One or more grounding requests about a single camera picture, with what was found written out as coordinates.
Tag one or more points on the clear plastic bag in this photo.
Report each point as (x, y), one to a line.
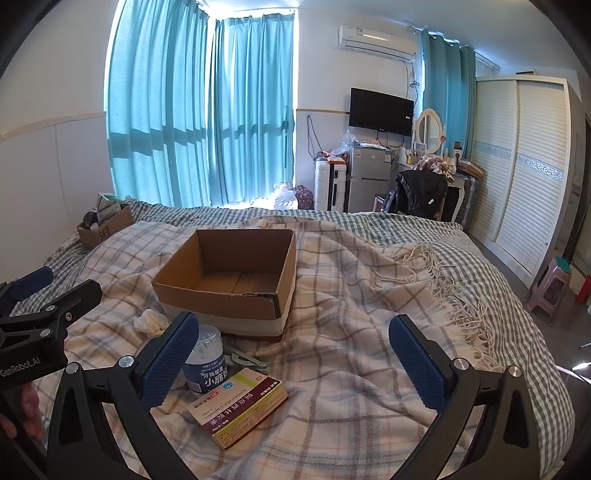
(344, 144)

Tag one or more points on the small cardboard box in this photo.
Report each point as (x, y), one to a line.
(104, 235)

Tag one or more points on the white dressing table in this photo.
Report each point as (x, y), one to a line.
(455, 189)

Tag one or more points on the narrow teal curtain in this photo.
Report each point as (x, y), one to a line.
(445, 78)

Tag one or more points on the medicine box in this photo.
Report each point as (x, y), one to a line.
(240, 406)

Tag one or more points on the crumpled white tissue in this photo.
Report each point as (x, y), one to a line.
(150, 321)

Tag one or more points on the green plastic clip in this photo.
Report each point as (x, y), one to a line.
(249, 361)

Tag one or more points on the black wall television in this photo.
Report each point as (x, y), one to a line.
(381, 110)

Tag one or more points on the white slatted wardrobe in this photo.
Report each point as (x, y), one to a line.
(521, 161)

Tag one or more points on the white suitcase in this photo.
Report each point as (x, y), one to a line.
(330, 184)

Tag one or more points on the plaid fringed blanket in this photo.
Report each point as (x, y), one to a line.
(346, 323)

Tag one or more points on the wide teal curtain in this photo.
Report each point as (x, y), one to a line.
(157, 106)

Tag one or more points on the white plastic bag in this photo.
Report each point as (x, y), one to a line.
(285, 198)

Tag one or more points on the red bottle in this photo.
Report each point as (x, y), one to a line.
(584, 290)

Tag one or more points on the white oval mirror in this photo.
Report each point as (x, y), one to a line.
(429, 129)

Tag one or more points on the clear jar with blue label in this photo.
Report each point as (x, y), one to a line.
(207, 364)

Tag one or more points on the floral cloth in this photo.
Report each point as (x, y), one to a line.
(434, 165)

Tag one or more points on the wooden chair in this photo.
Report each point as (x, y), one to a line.
(379, 203)

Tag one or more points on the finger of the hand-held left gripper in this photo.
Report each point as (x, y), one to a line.
(78, 297)
(32, 281)

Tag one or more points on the green checked bed sheet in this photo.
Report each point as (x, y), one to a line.
(485, 258)

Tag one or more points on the pink plastic stool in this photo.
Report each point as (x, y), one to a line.
(549, 290)

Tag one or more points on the black jacket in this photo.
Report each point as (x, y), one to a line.
(415, 194)

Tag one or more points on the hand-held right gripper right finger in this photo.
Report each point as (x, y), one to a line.
(418, 369)

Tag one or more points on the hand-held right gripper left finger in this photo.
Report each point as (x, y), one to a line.
(168, 362)

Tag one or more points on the dark patterned bag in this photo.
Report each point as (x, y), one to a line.
(304, 198)

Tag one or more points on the silver fridge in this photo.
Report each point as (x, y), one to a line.
(367, 180)

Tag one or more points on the grey suitcase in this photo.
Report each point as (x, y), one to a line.
(468, 198)

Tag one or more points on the person's left hand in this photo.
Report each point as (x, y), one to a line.
(27, 410)

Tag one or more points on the white air conditioner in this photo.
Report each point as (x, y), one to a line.
(376, 41)

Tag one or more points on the green white packet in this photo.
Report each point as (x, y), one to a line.
(108, 201)

